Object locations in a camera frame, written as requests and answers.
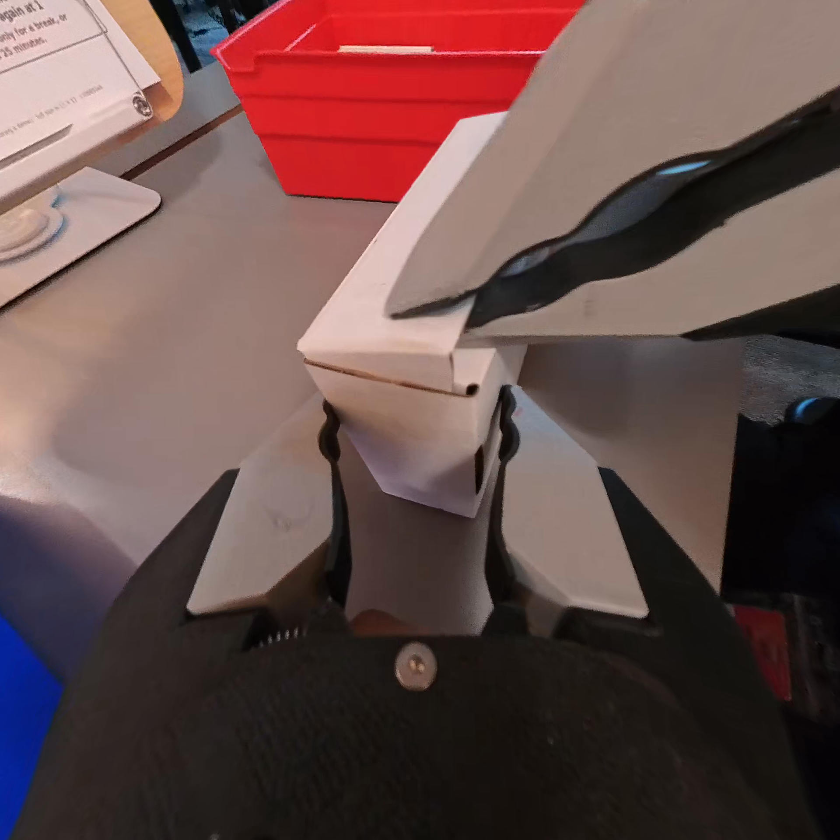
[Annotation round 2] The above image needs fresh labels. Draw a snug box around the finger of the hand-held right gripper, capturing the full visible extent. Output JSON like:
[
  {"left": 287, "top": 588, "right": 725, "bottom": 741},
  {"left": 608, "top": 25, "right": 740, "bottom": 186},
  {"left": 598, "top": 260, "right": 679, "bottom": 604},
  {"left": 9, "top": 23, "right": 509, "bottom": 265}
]
[
  {"left": 386, "top": 0, "right": 840, "bottom": 320},
  {"left": 461, "top": 108, "right": 840, "bottom": 343}
]

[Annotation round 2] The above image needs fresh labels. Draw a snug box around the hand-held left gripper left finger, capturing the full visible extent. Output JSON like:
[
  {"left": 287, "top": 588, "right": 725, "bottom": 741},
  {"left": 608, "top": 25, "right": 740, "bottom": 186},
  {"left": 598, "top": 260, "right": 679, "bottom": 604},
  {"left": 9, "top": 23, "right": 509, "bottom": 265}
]
[{"left": 187, "top": 397, "right": 352, "bottom": 614}]

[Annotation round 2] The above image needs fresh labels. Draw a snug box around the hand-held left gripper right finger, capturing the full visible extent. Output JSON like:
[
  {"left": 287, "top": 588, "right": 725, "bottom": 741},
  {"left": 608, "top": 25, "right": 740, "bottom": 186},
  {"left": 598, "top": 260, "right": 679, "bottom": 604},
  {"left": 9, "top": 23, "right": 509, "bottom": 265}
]
[{"left": 482, "top": 384, "right": 651, "bottom": 621}]

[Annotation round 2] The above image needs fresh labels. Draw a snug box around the white cardboard box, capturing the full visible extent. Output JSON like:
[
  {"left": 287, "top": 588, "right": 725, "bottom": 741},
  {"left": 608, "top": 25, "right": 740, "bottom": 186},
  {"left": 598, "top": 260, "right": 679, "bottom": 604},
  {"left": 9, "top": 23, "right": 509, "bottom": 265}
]
[{"left": 297, "top": 112, "right": 529, "bottom": 519}]

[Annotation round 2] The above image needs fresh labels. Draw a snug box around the red plastic bin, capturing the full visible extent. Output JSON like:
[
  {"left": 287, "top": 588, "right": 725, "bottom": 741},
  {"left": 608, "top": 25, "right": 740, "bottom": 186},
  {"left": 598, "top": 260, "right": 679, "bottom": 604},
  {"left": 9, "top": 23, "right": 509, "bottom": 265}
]
[{"left": 211, "top": 0, "right": 585, "bottom": 203}]

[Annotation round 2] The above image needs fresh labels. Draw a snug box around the blue plastic bin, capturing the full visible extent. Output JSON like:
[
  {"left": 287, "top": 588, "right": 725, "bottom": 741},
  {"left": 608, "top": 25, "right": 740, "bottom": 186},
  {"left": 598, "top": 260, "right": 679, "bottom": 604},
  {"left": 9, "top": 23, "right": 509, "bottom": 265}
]
[{"left": 0, "top": 610, "right": 64, "bottom": 818}]

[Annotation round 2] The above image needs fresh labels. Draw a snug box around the white sign stand base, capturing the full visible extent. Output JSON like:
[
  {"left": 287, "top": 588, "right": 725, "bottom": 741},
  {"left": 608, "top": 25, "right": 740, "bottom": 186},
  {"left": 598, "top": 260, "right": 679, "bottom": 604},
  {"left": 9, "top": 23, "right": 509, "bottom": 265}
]
[{"left": 0, "top": 166, "right": 162, "bottom": 308}]

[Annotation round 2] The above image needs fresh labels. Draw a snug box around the printed instruction sheet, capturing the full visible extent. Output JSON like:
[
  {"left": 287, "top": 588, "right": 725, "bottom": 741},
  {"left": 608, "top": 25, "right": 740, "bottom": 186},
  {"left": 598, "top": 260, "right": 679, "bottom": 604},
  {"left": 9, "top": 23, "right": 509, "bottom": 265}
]
[{"left": 0, "top": 0, "right": 163, "bottom": 165}]

